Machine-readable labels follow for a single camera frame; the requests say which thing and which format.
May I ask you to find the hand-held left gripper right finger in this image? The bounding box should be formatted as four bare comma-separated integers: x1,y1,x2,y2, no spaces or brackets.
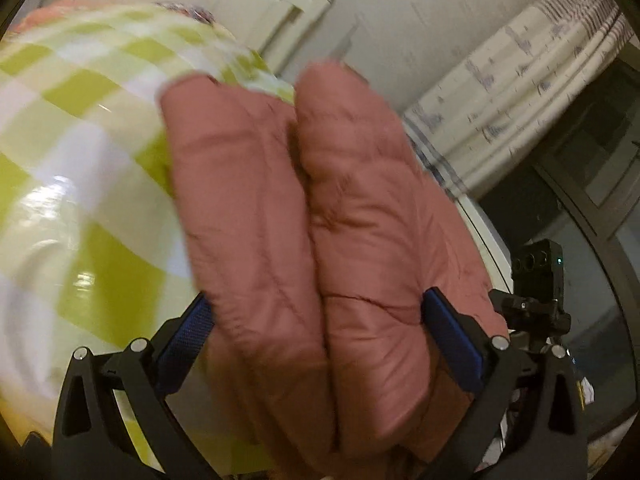
422,287,588,480

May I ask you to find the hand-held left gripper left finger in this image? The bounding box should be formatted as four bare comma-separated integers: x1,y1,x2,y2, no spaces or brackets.
52,292,216,480

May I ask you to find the pink quilted coat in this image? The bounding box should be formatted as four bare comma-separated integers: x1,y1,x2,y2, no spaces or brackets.
159,60,510,480

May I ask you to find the dark framed glass door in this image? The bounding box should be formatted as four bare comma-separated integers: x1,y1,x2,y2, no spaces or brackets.
477,57,640,443

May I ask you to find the white curtain with blue stripes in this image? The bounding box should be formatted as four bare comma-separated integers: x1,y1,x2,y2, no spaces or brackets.
402,0,631,203

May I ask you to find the green checkered bed sheet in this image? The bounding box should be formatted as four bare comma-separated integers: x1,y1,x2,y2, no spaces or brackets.
0,2,296,476

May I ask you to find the colourful patterned pillow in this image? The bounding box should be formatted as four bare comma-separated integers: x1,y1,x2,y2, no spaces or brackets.
150,1,217,26

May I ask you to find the white wooden headboard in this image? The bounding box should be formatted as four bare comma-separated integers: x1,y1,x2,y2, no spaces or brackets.
65,0,341,68

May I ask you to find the pink blanket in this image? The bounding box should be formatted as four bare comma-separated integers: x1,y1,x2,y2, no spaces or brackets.
10,0,108,36

